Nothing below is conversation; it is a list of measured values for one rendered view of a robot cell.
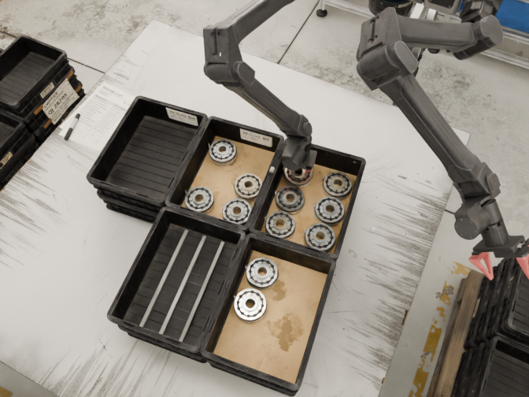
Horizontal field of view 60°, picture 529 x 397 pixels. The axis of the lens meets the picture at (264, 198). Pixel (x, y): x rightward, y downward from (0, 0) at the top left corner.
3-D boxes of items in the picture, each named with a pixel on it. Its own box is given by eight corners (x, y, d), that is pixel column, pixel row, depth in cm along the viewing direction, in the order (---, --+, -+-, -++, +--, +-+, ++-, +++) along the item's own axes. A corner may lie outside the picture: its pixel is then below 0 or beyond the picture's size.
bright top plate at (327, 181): (329, 168, 167) (330, 167, 166) (355, 178, 165) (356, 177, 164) (319, 190, 163) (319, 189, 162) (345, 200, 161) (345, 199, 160)
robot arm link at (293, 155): (309, 119, 140) (285, 116, 144) (294, 147, 135) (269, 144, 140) (319, 145, 148) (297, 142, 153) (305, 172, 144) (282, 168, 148)
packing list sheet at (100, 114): (100, 80, 209) (100, 79, 209) (142, 97, 204) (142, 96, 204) (54, 132, 195) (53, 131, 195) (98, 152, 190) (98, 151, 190)
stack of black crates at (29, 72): (56, 91, 279) (21, 33, 239) (96, 109, 272) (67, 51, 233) (11, 139, 262) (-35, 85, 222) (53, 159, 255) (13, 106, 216)
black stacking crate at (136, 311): (169, 220, 163) (163, 205, 153) (248, 246, 158) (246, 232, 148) (116, 327, 145) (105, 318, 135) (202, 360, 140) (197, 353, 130)
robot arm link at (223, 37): (222, 30, 100) (188, 31, 105) (238, 87, 108) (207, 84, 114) (314, -38, 126) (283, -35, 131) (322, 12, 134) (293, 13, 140)
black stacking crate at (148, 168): (144, 114, 185) (137, 95, 175) (212, 134, 181) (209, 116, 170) (96, 195, 168) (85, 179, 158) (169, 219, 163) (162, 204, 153)
